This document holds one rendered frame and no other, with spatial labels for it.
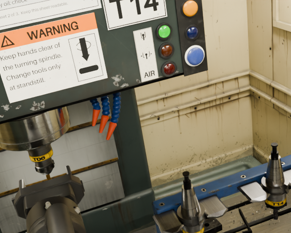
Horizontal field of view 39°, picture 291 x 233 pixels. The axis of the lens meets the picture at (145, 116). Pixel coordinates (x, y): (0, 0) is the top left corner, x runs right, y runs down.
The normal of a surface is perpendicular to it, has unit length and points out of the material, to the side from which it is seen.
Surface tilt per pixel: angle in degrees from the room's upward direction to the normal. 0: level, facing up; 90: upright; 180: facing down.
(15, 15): 90
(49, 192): 0
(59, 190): 0
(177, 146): 90
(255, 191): 0
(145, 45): 90
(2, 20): 90
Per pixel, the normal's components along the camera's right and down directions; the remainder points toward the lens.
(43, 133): 0.51, 0.31
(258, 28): -0.94, 0.27
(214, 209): -0.15, -0.89
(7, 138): -0.30, 0.46
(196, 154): 0.32, 0.37
